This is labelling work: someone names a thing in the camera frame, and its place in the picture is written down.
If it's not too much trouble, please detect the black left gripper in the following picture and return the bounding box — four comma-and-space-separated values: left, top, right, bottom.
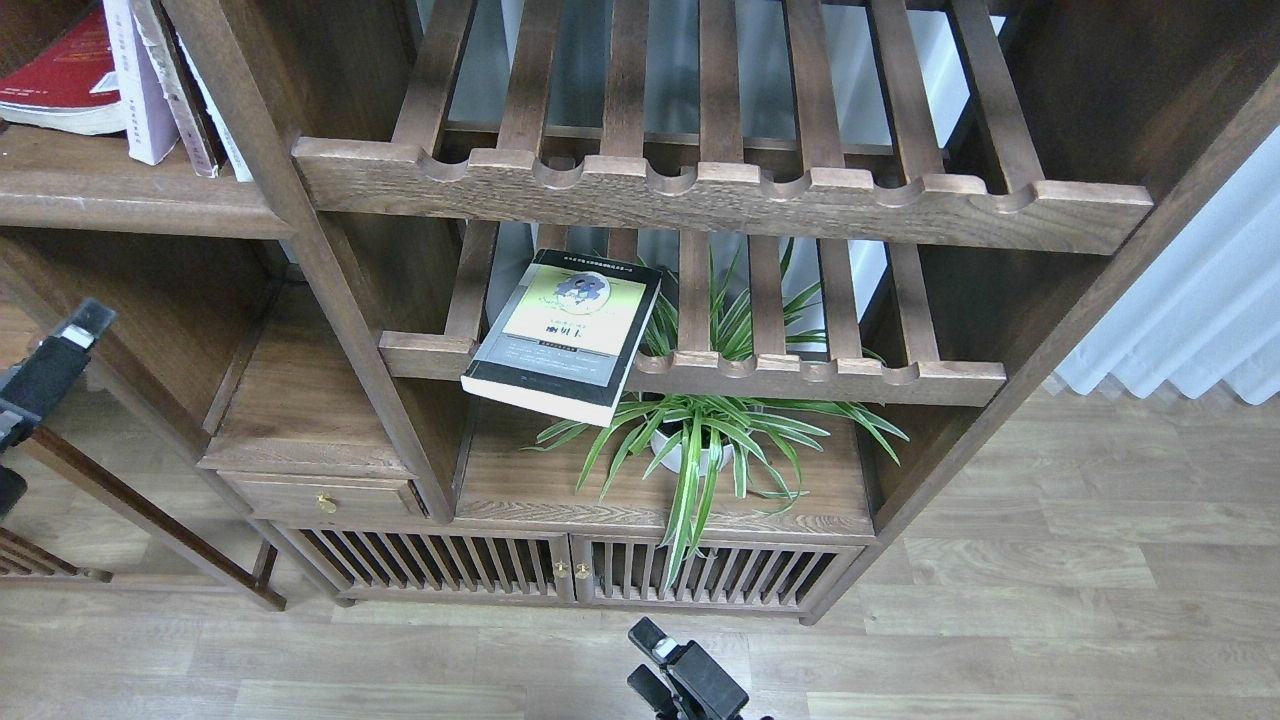
1, 299, 116, 454

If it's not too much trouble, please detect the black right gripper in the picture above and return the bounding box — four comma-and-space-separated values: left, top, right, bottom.
627, 618, 749, 719

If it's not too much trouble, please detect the white lilac book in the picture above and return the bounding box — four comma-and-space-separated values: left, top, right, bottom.
102, 0, 180, 167

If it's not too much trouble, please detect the red paperback book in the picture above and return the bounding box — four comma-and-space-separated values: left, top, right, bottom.
1, 5, 125, 135

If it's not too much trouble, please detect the black green cover book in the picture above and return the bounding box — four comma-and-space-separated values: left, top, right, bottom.
461, 249, 662, 427

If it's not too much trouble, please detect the right slatted cabinet door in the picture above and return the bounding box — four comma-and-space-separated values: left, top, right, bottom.
570, 536, 861, 616

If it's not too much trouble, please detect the slatted cabinet door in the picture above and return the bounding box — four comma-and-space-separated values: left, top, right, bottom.
283, 527, 575, 605
570, 536, 861, 616

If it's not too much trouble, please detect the white plant pot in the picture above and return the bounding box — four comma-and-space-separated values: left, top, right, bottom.
648, 424, 733, 477

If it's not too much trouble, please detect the white upright book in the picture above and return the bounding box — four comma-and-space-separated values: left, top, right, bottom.
178, 35, 253, 182

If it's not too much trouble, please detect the worn brown upright book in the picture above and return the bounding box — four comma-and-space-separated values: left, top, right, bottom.
131, 1, 227, 178

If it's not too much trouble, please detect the green spider plant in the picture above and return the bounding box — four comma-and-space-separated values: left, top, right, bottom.
576, 251, 909, 582

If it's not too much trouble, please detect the wooden drawer brass knob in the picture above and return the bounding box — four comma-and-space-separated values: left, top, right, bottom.
220, 471, 422, 520

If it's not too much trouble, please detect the left slatted cabinet door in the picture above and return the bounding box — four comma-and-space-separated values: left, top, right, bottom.
283, 527, 575, 605

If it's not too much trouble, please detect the dark wooden bookshelf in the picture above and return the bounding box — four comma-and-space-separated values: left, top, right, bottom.
3, 1, 1277, 624

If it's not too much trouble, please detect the white curtain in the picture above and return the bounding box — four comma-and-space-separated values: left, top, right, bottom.
1053, 132, 1279, 405

